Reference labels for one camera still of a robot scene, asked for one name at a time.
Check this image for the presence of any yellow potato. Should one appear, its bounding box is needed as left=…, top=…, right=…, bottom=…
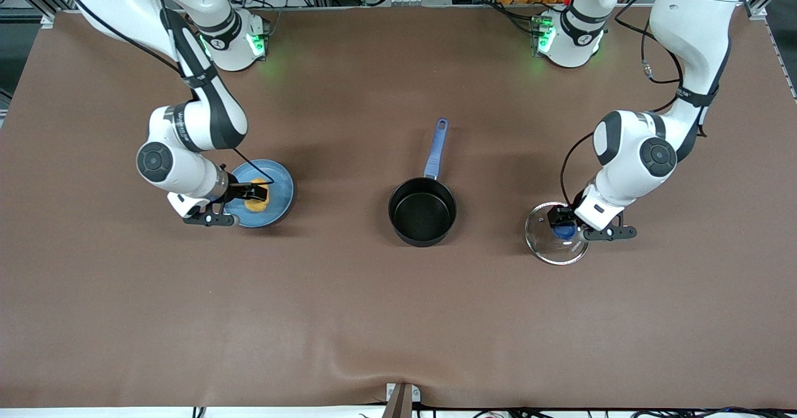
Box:
left=244, top=178, right=271, bottom=213

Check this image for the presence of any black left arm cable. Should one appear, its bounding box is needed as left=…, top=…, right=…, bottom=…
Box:
left=560, top=4, right=735, bottom=210

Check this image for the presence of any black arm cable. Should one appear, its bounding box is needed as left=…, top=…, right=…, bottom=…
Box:
left=56, top=0, right=273, bottom=185
left=560, top=4, right=735, bottom=210

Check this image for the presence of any black saucepan with blue handle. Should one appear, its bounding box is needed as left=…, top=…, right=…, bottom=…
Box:
left=388, top=118, right=458, bottom=248

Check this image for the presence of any glass lid with blue knob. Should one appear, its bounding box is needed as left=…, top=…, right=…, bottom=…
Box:
left=525, top=202, right=590, bottom=265

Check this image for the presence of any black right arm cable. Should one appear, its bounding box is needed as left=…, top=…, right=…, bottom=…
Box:
left=56, top=0, right=273, bottom=185

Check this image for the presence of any brown table cloth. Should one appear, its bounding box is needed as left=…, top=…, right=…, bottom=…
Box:
left=0, top=4, right=797, bottom=409

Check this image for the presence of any metal table clamp bracket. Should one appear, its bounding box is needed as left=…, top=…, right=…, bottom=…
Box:
left=385, top=382, right=422, bottom=418

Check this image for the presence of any blue round plate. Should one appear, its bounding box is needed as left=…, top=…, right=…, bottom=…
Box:
left=221, top=159, right=296, bottom=229

